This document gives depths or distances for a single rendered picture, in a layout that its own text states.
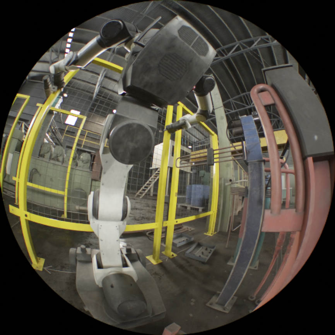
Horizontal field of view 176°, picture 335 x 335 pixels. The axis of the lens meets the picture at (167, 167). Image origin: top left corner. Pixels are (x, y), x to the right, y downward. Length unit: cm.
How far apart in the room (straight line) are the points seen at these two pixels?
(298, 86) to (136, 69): 34
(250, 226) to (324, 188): 40
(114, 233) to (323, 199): 66
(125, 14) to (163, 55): 1080
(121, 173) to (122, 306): 51
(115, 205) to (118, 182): 10
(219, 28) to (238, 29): 149
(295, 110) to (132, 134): 30
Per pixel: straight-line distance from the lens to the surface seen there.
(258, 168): 53
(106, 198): 47
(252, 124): 63
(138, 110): 33
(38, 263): 116
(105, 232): 57
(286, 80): 23
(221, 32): 1096
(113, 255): 62
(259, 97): 22
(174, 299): 89
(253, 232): 55
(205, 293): 95
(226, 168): 216
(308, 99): 21
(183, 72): 37
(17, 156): 314
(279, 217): 16
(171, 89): 35
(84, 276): 79
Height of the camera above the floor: 74
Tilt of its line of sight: 12 degrees up
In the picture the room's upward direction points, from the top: 5 degrees clockwise
